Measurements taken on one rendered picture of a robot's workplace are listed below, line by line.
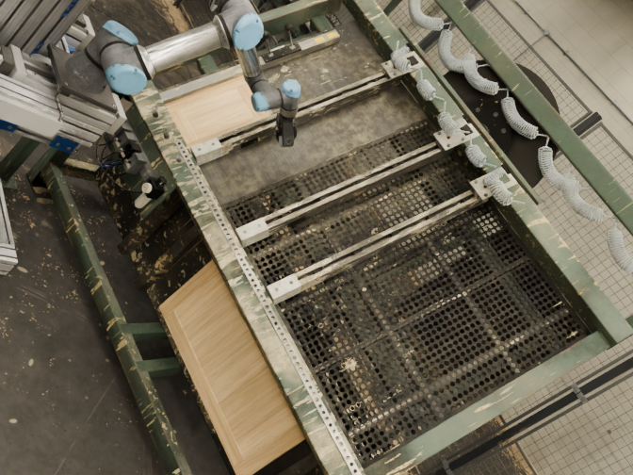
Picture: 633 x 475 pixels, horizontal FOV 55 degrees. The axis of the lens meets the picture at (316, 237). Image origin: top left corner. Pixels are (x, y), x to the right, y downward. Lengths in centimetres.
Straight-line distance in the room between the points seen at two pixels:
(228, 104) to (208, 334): 107
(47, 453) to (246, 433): 78
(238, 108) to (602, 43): 546
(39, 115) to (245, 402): 143
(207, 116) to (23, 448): 157
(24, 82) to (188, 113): 94
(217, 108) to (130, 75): 92
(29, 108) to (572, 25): 665
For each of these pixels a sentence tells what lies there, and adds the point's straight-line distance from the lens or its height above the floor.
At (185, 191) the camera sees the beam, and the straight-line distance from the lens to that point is 267.
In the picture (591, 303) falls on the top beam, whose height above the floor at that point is 181.
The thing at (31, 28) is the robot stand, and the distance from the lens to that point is 235.
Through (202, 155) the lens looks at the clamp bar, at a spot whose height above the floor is 95.
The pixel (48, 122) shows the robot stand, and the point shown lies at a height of 94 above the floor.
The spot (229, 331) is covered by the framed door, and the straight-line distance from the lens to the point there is 278.
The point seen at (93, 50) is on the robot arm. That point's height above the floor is 116.
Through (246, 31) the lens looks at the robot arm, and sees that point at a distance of 212.
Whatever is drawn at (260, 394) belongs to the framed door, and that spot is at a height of 54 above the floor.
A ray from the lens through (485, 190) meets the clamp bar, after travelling 274.
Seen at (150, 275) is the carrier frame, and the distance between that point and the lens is 305.
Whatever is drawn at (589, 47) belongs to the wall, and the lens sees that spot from 775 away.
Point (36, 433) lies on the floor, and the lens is 266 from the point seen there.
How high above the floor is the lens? 203
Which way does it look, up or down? 21 degrees down
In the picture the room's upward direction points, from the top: 50 degrees clockwise
